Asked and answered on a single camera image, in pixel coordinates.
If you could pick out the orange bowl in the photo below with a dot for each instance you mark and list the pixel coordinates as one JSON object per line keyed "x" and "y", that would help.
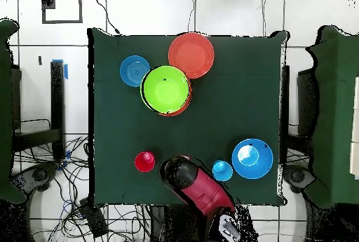
{"x": 192, "y": 54}
{"x": 186, "y": 107}

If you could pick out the green bowl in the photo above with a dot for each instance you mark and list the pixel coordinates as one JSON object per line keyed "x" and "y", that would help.
{"x": 165, "y": 89}

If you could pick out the small blue bowl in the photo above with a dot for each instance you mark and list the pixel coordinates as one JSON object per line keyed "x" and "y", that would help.
{"x": 131, "y": 70}

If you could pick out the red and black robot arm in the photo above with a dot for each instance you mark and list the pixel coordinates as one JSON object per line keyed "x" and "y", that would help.
{"x": 204, "y": 191}

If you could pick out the red cup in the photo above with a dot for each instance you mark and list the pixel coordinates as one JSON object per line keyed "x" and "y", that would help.
{"x": 144, "y": 163}

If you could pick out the dark green tablecloth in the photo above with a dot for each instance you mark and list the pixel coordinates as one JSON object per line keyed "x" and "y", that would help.
{"x": 238, "y": 99}

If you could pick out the light blue cup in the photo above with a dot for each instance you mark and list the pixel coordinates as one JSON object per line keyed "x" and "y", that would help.
{"x": 222, "y": 173}

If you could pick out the large blue bowl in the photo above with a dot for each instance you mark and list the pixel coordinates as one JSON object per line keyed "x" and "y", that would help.
{"x": 260, "y": 166}

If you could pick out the black power brick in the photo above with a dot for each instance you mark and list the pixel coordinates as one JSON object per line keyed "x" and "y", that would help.
{"x": 95, "y": 219}

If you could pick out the green cloth side table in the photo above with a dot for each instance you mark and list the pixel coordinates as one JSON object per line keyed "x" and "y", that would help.
{"x": 336, "y": 113}
{"x": 5, "y": 113}

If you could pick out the black metal frame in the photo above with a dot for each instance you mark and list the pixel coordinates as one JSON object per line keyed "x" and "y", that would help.
{"x": 57, "y": 99}

